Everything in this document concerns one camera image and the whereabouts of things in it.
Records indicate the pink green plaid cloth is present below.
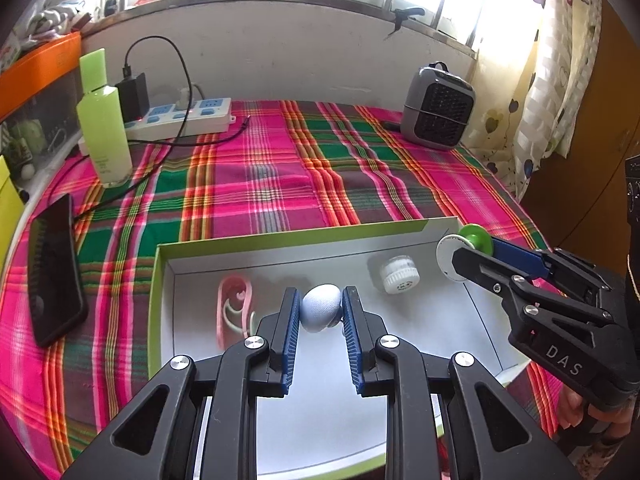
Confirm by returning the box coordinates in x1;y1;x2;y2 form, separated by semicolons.
0;99;566;480

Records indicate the large pink plastic clip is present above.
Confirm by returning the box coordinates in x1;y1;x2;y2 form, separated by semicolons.
216;276;258;351

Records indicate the grey portable fan heater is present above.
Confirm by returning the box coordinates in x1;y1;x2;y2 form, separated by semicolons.
401;62;475;151

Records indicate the white power plug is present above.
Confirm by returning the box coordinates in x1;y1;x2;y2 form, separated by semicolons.
178;85;206;107

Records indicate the clear bin with orange lid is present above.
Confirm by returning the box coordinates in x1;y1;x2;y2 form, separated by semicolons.
0;31;88;196

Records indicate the white blue power strip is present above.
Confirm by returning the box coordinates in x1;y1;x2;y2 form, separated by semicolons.
122;97;237;142

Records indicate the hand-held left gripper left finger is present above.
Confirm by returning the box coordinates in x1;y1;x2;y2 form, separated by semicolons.
60;287;303;480

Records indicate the black charging cable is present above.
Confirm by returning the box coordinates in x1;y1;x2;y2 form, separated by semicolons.
72;36;193;221

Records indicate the small white round jar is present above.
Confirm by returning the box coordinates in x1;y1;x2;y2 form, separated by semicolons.
378;255;420;295

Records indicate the black charger adapter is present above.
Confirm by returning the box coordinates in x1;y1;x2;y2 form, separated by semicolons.
115;72;150;123

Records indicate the green-edged white cardboard box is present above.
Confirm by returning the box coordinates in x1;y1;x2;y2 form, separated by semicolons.
147;216;526;480

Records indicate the yellow-green box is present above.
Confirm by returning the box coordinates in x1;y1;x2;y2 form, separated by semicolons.
0;155;26;266

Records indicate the pale blue egg-shaped object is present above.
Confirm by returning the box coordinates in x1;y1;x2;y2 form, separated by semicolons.
301;284;344;333

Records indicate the heart-patterned cream curtain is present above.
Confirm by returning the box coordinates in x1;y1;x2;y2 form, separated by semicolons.
470;0;603;196

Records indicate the person's right hand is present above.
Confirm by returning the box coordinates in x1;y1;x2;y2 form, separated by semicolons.
557;389;636;447

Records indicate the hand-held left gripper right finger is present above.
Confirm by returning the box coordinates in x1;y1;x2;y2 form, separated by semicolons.
341;286;581;480

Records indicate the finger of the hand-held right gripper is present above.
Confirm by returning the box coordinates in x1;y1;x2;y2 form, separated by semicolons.
451;248;618;348
491;237;614;307

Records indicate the black smartphone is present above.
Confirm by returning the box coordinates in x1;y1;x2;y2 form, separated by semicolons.
26;192;90;348

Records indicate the green toy figure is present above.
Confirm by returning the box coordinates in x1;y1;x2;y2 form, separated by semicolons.
10;120;37;181

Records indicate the brown wooden cabinet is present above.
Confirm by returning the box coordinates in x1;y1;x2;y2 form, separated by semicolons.
520;0;640;281

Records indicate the light green plastic bottle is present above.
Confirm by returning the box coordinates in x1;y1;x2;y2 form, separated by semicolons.
76;48;134;188

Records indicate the green and white spool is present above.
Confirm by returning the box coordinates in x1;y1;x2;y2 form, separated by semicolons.
436;223;496;283

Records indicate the patterned cloth bundle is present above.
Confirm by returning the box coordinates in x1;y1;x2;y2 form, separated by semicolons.
25;5;91;41

